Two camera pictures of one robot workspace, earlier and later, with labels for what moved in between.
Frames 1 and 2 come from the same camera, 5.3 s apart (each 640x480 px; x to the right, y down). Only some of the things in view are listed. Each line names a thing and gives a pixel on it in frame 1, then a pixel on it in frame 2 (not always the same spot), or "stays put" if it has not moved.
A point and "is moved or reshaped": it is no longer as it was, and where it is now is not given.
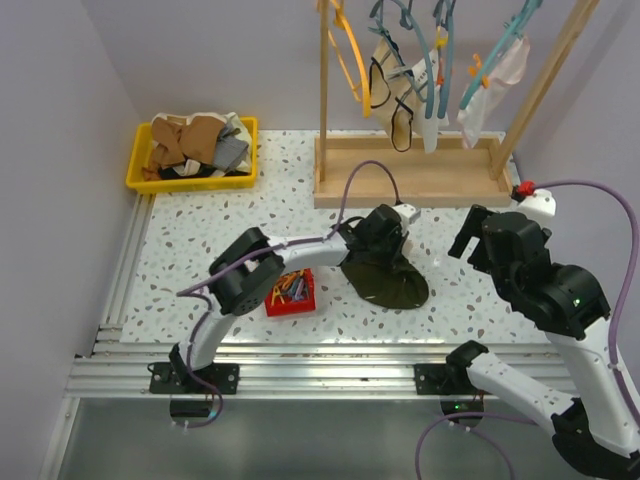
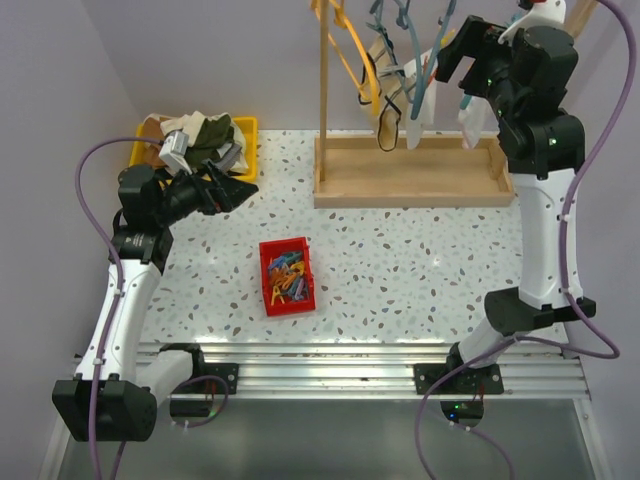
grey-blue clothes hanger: x=408 y=20 is moved or reshaped
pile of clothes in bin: x=197 y=145 stays put
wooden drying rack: x=367 y=171 stays put
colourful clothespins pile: x=292 y=287 stays put
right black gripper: x=471 y=226 to x=478 y=38
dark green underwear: x=396 y=286 to x=212 y=135
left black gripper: x=400 y=237 to x=221 y=193
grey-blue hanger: x=447 y=56 to x=443 y=23
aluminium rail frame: x=102 y=366 stays put
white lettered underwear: x=429 y=126 is moved or reshaped
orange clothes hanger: x=362 y=93 is moved or reshaped
